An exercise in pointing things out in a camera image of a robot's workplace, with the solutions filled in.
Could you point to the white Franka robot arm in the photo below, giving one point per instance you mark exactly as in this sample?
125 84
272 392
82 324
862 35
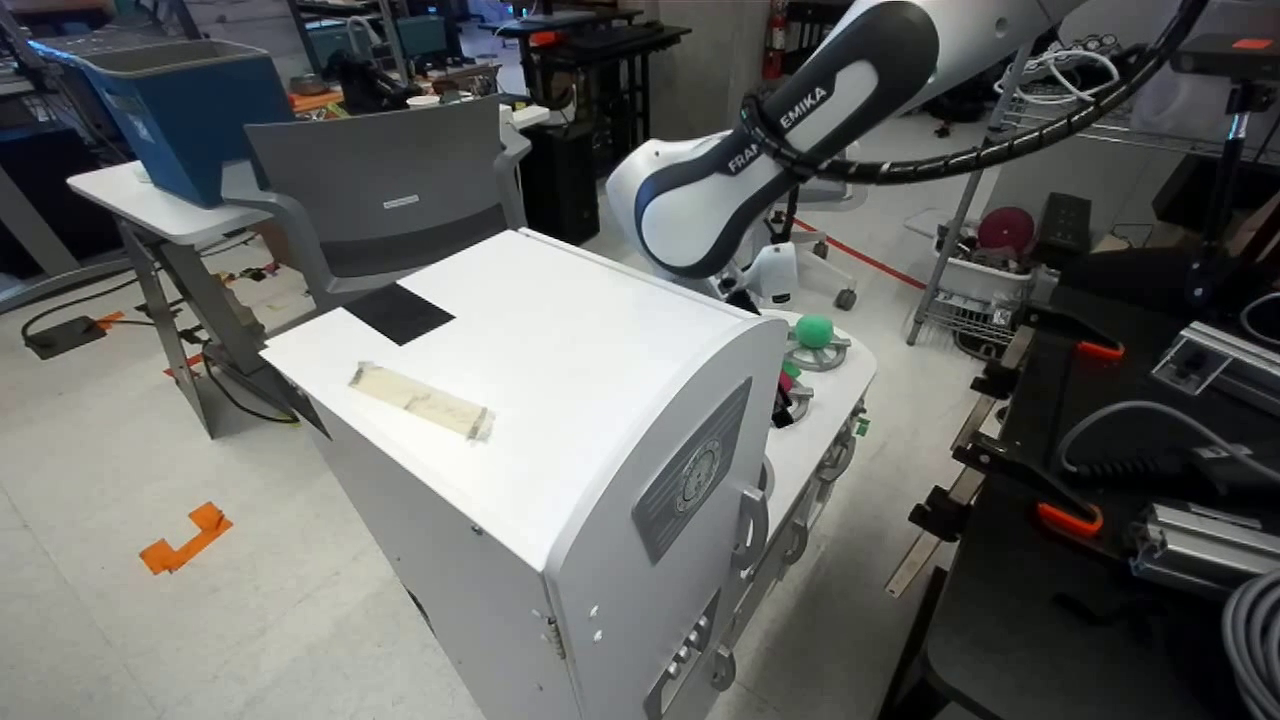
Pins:
720 184

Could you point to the green grey toy tap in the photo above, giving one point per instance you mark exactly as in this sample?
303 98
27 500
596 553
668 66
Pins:
814 329

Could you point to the white machine cabinet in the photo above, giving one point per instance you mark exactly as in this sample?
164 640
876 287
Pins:
562 374

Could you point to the clear tape strip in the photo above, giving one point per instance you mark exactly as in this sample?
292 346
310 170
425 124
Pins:
420 402

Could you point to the black square patch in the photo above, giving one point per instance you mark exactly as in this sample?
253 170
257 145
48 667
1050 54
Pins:
396 312

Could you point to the black equipment cart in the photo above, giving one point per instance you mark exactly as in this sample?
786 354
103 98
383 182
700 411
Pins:
601 106

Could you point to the grey plastic chair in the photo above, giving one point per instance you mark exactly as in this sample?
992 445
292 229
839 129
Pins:
384 184

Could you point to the metal stand leg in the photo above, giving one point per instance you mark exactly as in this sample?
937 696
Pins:
952 252

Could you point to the white crate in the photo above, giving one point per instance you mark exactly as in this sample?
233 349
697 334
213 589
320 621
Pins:
992 283

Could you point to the red ball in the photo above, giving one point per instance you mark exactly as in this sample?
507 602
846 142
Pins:
1004 229

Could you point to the small black box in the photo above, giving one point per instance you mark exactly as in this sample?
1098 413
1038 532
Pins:
1067 227

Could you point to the orange black bar clamp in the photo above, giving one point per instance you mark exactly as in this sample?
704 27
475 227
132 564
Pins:
1067 518
1098 349

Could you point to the orange floor tape mark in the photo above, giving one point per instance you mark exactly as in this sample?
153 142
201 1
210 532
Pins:
186 542

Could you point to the black perforated breadboard table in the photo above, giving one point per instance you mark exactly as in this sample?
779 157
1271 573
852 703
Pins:
1067 640

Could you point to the grey side table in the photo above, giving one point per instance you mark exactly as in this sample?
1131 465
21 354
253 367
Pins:
145 202

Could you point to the blue plastic bin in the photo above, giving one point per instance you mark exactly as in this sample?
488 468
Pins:
173 123

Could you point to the aluminium extrusion with tag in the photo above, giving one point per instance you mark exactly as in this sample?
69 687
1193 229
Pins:
1223 363

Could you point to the black floor power box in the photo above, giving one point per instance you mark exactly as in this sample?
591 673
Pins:
62 337

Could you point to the black tripod stand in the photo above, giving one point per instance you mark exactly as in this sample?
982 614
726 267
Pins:
1224 175

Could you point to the aluminium extrusion with bracket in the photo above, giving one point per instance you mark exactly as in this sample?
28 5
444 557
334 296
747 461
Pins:
1204 547

